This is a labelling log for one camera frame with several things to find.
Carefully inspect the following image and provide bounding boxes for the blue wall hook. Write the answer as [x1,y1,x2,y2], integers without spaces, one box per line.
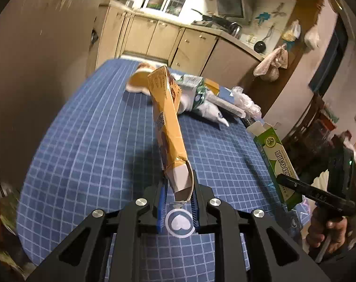
[256,12,272,25]

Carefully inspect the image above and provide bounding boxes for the hanging white plastic bag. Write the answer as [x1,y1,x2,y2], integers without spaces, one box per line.
[304,23,320,50]

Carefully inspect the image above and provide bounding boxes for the white tube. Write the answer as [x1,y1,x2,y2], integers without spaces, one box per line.
[196,98,230,127]

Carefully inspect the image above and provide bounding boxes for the person's right hand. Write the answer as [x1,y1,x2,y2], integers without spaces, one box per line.
[306,208,348,254]

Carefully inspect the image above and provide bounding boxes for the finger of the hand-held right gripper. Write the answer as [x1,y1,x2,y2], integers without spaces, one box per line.
[276,174,356,212]

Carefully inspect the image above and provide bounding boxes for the green patterned white carton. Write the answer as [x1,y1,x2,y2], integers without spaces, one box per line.
[178,75,209,110]

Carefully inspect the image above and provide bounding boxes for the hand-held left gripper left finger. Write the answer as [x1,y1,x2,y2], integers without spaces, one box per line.
[26,179,168,282]

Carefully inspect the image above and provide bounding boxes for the hanging yellow white bag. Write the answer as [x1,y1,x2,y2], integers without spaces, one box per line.
[281,20,301,42]

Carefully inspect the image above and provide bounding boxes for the black hanging ladle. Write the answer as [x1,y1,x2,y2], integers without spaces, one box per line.
[253,26,274,54]

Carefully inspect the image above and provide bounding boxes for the dark blue door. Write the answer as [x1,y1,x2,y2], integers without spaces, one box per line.
[309,29,349,94]

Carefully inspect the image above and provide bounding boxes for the long white box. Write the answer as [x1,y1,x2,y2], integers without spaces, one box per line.
[207,90,246,118]

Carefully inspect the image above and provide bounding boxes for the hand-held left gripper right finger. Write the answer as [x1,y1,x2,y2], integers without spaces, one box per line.
[191,178,333,282]

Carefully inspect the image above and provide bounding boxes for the long yellow carton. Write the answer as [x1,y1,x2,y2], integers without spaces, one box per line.
[147,65,196,209]

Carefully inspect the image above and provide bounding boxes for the grey refrigerator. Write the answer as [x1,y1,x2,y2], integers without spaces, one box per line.
[0,0,111,171]

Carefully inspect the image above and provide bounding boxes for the crumpled clear plastic bag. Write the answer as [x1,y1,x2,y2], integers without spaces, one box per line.
[231,86,262,119]

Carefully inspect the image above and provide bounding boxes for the dark wooden chair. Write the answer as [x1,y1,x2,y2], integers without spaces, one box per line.
[284,92,325,153]

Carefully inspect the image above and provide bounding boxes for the hanging pink plastic bag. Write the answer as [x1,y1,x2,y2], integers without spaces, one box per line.
[253,43,288,82]

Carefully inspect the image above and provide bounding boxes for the steel kettle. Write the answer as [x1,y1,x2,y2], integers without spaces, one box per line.
[228,20,243,37]

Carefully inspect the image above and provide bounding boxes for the steel range hood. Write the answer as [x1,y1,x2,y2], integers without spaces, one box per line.
[203,0,246,21]

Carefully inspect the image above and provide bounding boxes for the black wok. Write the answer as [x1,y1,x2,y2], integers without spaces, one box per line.
[191,7,225,25]

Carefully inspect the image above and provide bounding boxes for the beige kitchen cabinets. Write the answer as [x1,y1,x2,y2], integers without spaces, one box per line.
[97,4,264,78]

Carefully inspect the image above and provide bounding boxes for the small yellow box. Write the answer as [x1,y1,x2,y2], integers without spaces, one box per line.
[203,78,221,94]

